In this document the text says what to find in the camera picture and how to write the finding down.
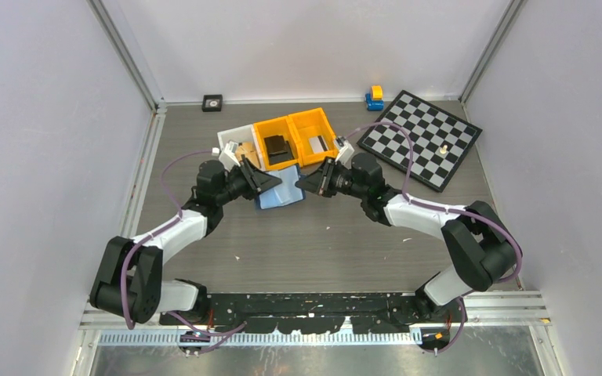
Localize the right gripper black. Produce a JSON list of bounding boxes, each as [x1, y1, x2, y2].
[[296, 157, 367, 201]]

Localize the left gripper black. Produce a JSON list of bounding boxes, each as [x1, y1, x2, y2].
[[216, 159, 281, 206]]

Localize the blue leather card holder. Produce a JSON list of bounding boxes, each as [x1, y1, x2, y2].
[[256, 164, 306, 210]]

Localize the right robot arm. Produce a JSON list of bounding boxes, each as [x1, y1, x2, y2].
[[296, 153, 521, 322]]

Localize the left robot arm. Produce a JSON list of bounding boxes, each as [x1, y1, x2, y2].
[[89, 160, 282, 327]]

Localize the card in orange bin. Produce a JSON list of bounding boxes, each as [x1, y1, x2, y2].
[[308, 136, 330, 154]]

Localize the tan items in white bin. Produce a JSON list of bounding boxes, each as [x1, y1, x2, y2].
[[235, 142, 261, 168]]

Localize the black object in bin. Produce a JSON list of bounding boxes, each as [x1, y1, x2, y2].
[[264, 135, 294, 165]]

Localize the white plastic bin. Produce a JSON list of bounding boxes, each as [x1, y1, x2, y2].
[[217, 124, 263, 171]]

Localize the orange plastic bin right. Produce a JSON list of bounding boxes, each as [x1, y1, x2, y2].
[[288, 107, 338, 166]]

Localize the orange plastic bin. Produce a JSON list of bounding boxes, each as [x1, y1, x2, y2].
[[288, 107, 338, 166], [254, 116, 301, 171]]

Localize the orange plastic bin left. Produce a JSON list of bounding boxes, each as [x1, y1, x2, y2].
[[254, 116, 301, 171]]

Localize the small black square device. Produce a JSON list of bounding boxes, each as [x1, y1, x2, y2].
[[201, 94, 223, 112]]

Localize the black white chessboard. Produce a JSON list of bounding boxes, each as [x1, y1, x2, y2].
[[357, 90, 482, 193]]

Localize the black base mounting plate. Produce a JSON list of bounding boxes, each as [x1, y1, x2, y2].
[[160, 292, 462, 334]]

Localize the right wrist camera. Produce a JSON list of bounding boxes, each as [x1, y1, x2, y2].
[[334, 136, 355, 165]]

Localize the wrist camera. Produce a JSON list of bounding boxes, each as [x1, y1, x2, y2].
[[334, 136, 355, 165], [211, 141, 240, 171]]

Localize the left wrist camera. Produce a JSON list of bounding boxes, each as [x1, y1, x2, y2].
[[211, 141, 240, 171]]

